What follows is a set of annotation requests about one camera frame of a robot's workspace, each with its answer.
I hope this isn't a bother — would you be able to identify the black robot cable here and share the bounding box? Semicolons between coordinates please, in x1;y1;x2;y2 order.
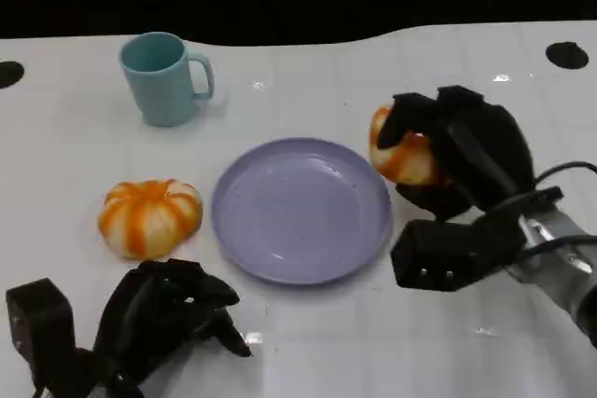
531;160;597;185
515;233;597;262

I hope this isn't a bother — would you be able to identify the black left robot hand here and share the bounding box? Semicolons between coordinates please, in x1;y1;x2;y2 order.
91;257;254;391

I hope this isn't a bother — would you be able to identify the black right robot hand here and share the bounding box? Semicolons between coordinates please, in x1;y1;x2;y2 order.
375;85;535;222

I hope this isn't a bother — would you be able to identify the pale green mug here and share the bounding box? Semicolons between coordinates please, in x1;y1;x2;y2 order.
118;32;215;128

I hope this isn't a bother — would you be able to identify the orange and white bread roll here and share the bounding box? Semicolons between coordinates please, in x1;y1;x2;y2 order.
97;178;204;261
369;106;449;186

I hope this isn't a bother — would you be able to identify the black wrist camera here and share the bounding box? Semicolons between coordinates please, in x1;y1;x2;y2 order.
5;278;76;390
389;186;564;293

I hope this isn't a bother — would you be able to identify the black table grommet hole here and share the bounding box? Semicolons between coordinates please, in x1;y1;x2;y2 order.
545;41;590;69
0;61;25;89

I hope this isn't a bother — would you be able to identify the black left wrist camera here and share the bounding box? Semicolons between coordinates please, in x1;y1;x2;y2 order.
5;278;76;390

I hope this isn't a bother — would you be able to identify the lilac plate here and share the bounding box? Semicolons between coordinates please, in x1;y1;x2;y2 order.
211;136;393;288

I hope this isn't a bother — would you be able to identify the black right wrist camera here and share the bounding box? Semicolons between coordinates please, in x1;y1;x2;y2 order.
389;186;564;293

